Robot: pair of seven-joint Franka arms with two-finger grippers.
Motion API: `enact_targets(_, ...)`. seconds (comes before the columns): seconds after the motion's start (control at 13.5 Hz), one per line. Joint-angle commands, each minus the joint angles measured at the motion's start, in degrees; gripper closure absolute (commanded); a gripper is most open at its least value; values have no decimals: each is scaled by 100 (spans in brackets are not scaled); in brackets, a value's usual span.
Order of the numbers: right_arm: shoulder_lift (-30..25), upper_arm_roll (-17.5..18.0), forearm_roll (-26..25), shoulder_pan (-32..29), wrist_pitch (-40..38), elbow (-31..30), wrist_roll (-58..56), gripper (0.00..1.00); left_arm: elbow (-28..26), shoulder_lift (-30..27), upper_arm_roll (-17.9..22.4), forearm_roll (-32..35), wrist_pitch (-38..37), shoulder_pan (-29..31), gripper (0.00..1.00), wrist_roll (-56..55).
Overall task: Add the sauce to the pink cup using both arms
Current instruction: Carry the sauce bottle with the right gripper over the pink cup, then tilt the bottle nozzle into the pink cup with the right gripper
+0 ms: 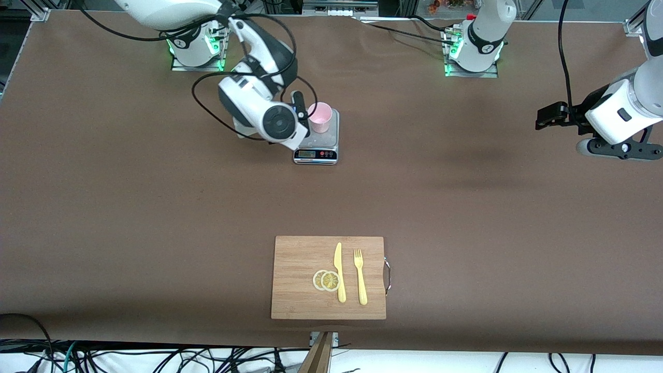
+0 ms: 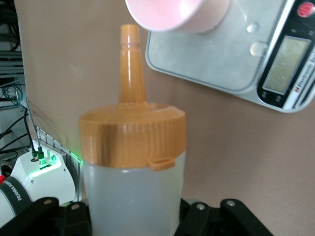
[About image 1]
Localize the aluminium frame corner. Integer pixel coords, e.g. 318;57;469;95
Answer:
624;0;663;37

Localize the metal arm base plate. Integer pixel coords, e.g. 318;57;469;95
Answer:
444;23;499;79
171;18;227;72

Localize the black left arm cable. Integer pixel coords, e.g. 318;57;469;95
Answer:
557;0;578;125

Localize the silver digital kitchen scale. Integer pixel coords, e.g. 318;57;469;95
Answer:
293;108;340;166

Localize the yellow plastic knife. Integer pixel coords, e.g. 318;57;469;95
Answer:
334;242;347;304

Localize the wooden post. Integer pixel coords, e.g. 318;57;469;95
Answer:
297;332;335;373

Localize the small metal bracket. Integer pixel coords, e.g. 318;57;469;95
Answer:
309;332;339;349

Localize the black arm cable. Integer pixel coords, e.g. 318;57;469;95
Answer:
557;0;578;125
78;0;319;141

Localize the black looped floor cable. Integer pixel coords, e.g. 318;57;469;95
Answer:
0;313;55;373

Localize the pink plastic cup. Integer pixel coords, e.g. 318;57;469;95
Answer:
308;102;333;134

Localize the yellow plastic fork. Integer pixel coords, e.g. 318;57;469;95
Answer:
354;249;368;306

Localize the wooden cutting board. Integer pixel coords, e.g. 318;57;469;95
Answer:
271;236;392;320

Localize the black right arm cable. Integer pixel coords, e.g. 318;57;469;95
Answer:
78;0;319;141

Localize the teal floor cable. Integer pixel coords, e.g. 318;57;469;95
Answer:
62;341;79;372

